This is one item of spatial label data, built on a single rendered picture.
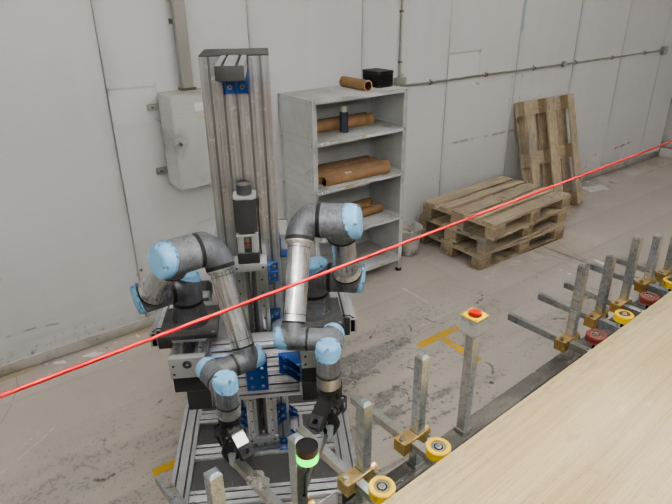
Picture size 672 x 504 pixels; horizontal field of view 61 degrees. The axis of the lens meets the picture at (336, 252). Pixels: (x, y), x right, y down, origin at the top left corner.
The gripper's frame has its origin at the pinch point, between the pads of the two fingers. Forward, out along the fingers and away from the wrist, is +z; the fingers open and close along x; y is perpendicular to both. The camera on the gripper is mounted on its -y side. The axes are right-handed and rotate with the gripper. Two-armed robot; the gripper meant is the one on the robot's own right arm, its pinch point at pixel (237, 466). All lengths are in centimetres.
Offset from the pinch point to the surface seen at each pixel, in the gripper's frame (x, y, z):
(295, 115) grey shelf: -174, 206, -56
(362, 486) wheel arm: -24.3, -34.0, -2.8
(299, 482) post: -3.2, -30.7, -16.5
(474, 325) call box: -77, -31, -38
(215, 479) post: 21, -30, -34
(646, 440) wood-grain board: -104, -83, -9
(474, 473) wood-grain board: -50, -56, -9
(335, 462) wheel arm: -24.2, -21.1, -2.5
